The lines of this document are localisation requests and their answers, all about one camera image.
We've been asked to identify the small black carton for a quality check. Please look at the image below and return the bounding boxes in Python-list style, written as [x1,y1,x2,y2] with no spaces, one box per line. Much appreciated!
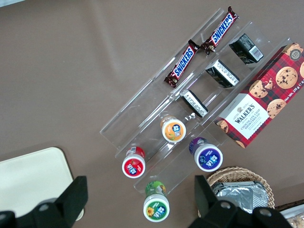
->
[180,89,209,118]
[205,59,240,89]
[228,33,265,66]

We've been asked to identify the red Walkers shortbread box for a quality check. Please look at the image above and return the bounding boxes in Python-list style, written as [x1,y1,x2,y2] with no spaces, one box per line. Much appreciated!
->
[213,42,304,149]

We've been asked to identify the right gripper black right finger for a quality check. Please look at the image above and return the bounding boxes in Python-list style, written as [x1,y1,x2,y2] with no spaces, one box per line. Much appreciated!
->
[190,175,294,228]

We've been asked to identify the purple lid yoghurt cup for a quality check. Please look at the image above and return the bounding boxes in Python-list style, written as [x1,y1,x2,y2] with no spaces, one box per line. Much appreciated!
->
[188,137,224,172]

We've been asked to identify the red lid yoghurt cup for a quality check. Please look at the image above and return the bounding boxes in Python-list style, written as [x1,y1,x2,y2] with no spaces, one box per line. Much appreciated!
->
[122,146,146,178]

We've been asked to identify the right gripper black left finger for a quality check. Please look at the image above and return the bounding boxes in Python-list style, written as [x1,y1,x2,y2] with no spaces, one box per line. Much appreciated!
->
[0,175,89,228]

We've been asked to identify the green lid yoghurt cup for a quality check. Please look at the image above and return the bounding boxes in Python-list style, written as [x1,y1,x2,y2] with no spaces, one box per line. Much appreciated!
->
[142,180,171,223]

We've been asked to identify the Snickers bar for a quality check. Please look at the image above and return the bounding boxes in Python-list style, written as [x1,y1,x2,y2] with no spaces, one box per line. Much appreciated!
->
[200,6,239,54]
[165,39,200,89]

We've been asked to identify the orange lid yoghurt cup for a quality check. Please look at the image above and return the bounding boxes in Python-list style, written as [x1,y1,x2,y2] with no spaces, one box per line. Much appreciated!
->
[160,115,187,143]

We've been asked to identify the clear acrylic stepped display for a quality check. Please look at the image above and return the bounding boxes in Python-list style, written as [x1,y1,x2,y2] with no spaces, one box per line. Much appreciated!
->
[152,8,295,124]
[99,78,229,194]

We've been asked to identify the beige plastic tray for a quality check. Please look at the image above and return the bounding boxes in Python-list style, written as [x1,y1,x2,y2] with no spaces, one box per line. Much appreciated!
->
[0,147,85,220]

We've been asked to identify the light wicker basket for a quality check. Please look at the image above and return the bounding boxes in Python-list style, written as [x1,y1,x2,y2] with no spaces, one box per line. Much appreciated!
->
[206,166,276,211]

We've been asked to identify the aluminium foil tray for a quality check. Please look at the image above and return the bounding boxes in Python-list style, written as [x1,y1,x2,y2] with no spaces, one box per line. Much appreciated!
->
[210,180,271,215]

